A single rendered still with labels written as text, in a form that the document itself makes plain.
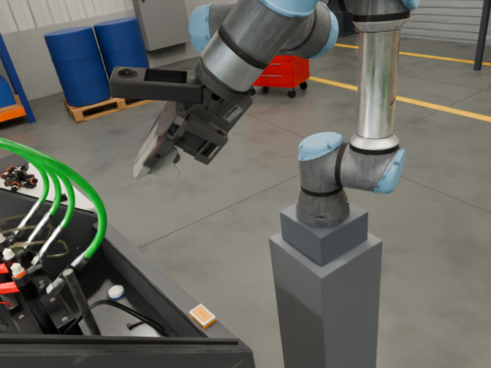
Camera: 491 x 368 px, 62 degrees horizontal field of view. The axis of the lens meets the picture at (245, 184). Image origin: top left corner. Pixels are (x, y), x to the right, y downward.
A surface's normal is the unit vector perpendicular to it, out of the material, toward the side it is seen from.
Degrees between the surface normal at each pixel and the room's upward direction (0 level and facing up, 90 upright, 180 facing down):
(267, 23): 95
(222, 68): 83
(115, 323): 0
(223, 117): 103
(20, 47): 90
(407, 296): 0
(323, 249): 90
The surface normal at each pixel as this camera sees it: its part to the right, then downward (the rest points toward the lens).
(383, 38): -0.05, 0.45
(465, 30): -0.83, 0.36
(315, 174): -0.47, 0.51
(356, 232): 0.55, 0.36
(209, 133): 0.11, 0.66
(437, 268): -0.13, -0.86
